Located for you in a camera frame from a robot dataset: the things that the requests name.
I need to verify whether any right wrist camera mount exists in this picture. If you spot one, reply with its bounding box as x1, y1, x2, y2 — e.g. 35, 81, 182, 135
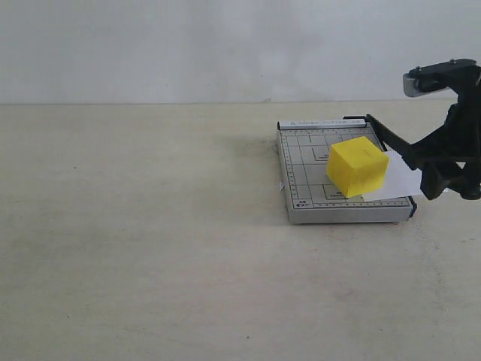
403, 59, 480, 102

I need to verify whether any yellow cube block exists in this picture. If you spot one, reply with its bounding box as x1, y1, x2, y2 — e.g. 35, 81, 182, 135
326, 136, 389, 199

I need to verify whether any grey paper cutter base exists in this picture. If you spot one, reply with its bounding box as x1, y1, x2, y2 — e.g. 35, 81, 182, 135
277, 116, 417, 224

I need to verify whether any white paper sheet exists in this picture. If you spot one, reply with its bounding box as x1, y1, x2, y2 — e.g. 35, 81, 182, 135
362, 150, 423, 202

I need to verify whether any black cutter blade lever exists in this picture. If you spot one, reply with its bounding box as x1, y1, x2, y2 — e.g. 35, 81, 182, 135
364, 114, 481, 201

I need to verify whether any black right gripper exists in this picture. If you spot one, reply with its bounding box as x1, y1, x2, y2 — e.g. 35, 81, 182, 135
404, 102, 480, 200

